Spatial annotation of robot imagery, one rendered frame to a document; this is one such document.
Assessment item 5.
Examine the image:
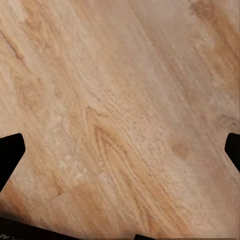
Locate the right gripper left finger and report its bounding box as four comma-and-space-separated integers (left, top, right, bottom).
0, 133, 26, 192

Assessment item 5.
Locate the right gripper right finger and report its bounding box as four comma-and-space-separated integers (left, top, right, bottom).
224, 132, 240, 172

